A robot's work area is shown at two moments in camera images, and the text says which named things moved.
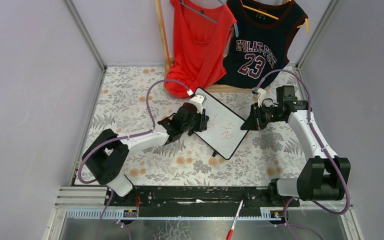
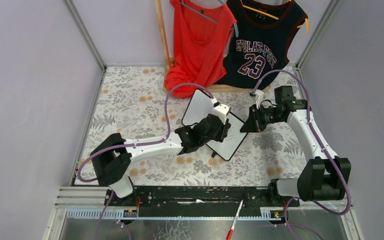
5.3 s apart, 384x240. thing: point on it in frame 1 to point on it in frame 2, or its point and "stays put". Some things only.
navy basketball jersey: x=261 y=34 stays put
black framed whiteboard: x=223 y=133 stays put
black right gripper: x=254 y=117 stays put
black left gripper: x=196 y=120 to x=217 y=126
